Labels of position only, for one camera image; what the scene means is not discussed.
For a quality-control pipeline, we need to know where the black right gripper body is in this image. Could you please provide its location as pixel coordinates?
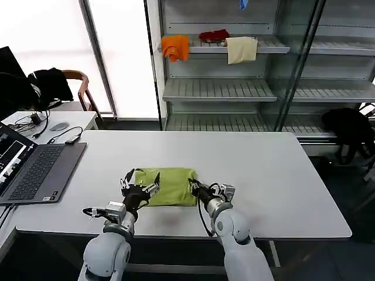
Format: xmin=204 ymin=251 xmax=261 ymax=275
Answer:
xmin=192 ymin=181 xmax=220 ymax=204

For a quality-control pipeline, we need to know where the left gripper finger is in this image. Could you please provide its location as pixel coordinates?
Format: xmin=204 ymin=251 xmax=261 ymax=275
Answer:
xmin=118 ymin=167 xmax=137 ymax=190
xmin=142 ymin=172 xmax=162 ymax=196

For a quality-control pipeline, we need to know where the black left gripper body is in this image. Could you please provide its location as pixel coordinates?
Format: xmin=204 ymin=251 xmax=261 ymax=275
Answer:
xmin=121 ymin=183 xmax=154 ymax=212

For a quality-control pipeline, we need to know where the green t-shirt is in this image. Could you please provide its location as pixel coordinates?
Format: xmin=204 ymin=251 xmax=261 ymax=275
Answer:
xmin=133 ymin=167 xmax=198 ymax=207

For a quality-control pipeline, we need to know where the white side desk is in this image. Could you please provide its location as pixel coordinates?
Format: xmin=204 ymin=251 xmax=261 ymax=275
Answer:
xmin=1 ymin=110 xmax=98 ymax=138

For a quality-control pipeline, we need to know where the grey open laptop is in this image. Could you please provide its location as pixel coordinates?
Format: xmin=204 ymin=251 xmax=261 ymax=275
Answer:
xmin=0 ymin=121 xmax=88 ymax=205

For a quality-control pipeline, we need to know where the grey metal shelf rack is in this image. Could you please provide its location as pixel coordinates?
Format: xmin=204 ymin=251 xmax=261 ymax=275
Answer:
xmin=143 ymin=0 xmax=291 ymax=132
xmin=275 ymin=0 xmax=375 ymax=145

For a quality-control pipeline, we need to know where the brown wooden chair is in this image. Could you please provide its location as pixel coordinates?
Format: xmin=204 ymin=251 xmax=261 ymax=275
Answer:
xmin=61 ymin=69 xmax=103 ymax=120

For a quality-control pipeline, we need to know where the black jacket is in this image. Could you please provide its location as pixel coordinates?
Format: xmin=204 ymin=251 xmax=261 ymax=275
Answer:
xmin=28 ymin=67 xmax=74 ymax=109

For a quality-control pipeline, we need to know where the black monitor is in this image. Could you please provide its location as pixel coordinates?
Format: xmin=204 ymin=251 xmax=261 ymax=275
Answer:
xmin=0 ymin=46 xmax=38 ymax=121

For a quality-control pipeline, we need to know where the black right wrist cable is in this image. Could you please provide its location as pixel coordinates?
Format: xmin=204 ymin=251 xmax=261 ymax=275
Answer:
xmin=196 ymin=196 xmax=216 ymax=237

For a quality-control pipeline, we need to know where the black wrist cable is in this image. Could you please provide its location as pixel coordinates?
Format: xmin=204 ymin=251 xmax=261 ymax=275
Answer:
xmin=82 ymin=207 xmax=108 ymax=220
xmin=196 ymin=196 xmax=216 ymax=237

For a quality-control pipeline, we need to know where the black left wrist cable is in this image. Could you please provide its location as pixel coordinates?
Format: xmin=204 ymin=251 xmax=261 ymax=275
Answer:
xmin=82 ymin=207 xmax=108 ymax=220

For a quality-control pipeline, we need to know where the black cable with dongle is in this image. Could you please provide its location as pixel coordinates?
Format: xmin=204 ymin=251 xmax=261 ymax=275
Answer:
xmin=46 ymin=126 xmax=84 ymax=145

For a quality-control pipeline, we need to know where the grey window frame post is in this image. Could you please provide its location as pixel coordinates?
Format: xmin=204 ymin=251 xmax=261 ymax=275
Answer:
xmin=78 ymin=0 xmax=118 ymax=119

